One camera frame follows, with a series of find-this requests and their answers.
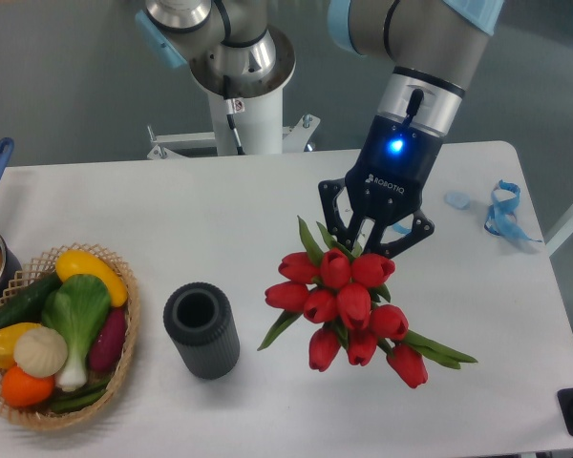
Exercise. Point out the orange fruit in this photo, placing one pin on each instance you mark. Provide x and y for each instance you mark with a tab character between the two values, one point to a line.
19	389

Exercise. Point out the purple sweet potato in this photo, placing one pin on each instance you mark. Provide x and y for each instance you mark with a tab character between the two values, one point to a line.
107	347

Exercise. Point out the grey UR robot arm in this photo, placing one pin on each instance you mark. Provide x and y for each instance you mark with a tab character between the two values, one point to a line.
243	64

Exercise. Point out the green bok choy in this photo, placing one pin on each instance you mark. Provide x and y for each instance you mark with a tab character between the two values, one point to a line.
77	311

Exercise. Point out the dark green cucumber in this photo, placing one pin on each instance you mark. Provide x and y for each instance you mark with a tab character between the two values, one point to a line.
27	304

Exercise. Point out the dark grey ribbed vase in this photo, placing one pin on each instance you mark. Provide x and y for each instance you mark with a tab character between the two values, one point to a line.
199	321

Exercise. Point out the blue curled ribbon strip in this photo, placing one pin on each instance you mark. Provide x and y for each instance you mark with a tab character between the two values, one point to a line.
397	227

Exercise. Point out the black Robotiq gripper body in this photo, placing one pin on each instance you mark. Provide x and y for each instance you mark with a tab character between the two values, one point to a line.
386	182

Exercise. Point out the yellow bell pepper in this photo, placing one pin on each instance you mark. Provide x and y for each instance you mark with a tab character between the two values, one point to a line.
2	343

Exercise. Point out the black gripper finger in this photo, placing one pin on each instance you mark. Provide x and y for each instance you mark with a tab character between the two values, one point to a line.
422	227
329	192

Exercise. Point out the blue tangled ribbon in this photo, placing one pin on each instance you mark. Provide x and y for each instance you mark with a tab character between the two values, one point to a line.
501	219

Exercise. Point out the green bean pods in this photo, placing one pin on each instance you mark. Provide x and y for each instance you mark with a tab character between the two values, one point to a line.
79	399

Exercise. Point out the red tulip bouquet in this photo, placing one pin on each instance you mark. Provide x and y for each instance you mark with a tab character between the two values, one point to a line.
344	291

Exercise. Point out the light blue cap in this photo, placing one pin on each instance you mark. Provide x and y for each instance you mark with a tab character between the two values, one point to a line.
457	200

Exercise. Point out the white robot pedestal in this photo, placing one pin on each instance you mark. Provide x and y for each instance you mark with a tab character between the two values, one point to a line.
242	126

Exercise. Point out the woven wicker basket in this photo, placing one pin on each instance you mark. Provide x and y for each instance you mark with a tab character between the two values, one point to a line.
38	417

